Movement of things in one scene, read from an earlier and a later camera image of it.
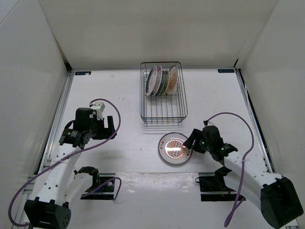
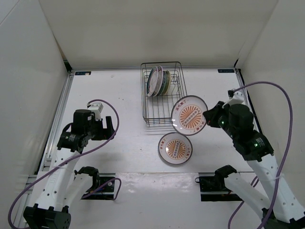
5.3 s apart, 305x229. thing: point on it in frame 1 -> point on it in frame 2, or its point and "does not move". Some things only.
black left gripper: x=106 y=132 does not move
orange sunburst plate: x=174 y=76 -> x=187 y=118
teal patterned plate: x=163 y=83 does not move
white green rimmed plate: x=151 y=81 does not move
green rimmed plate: x=167 y=81 does not move
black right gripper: x=195 y=135 -> x=220 y=108
